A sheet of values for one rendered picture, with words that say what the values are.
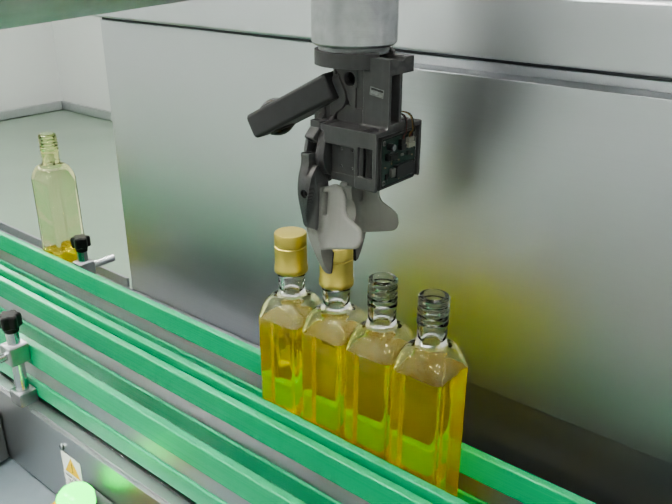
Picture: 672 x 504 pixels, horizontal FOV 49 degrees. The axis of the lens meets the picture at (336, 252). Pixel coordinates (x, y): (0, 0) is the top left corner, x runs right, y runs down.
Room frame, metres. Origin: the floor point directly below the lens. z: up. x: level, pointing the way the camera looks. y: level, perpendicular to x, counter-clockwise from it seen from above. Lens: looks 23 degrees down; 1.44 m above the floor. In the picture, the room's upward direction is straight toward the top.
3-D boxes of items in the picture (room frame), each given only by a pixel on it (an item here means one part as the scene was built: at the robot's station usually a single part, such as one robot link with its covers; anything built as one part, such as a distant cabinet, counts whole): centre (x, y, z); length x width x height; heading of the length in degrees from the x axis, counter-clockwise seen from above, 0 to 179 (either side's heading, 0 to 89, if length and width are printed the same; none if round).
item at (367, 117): (0.66, -0.02, 1.29); 0.09 x 0.08 x 0.12; 51
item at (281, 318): (0.71, 0.05, 0.99); 0.06 x 0.06 x 0.21; 51
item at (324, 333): (0.68, 0.00, 0.99); 0.06 x 0.06 x 0.21; 51
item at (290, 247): (0.71, 0.05, 1.14); 0.04 x 0.04 x 0.04
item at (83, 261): (1.09, 0.39, 0.94); 0.07 x 0.04 x 0.13; 141
